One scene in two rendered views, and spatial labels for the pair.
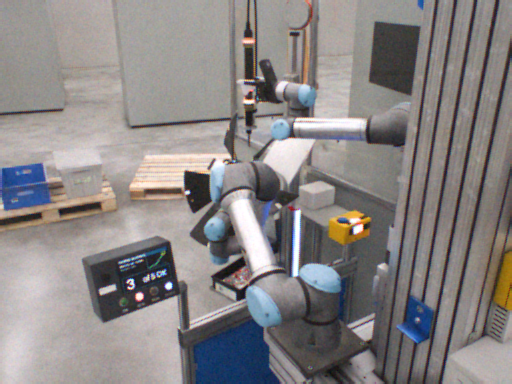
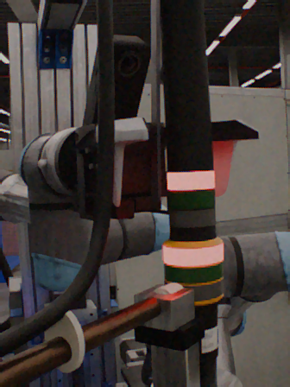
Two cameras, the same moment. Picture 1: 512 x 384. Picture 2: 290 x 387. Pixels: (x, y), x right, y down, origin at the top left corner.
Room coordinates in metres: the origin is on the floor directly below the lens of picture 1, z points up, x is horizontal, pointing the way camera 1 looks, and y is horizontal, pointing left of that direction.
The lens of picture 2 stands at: (2.30, 0.09, 1.63)
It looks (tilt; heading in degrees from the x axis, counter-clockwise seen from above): 3 degrees down; 195
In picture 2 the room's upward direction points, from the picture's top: 3 degrees counter-clockwise
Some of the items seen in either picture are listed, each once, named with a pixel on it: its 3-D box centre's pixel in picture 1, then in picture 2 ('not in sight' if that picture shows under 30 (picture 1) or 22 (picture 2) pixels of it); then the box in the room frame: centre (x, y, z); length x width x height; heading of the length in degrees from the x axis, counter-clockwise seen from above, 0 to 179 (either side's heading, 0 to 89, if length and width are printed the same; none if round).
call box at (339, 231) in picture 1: (349, 228); not in sight; (1.84, -0.41, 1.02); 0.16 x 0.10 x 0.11; 125
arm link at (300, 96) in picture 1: (300, 95); (55, 166); (1.77, -0.17, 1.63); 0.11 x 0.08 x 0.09; 45
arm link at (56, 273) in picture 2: (297, 121); (71, 242); (1.75, -0.16, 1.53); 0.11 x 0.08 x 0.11; 151
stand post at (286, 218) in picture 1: (285, 262); not in sight; (2.27, -0.17, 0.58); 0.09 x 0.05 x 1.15; 35
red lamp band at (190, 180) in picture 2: not in sight; (191, 180); (1.97, 0.03, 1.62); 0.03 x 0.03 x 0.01
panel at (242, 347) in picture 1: (276, 363); not in sight; (1.61, -0.09, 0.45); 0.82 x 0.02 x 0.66; 125
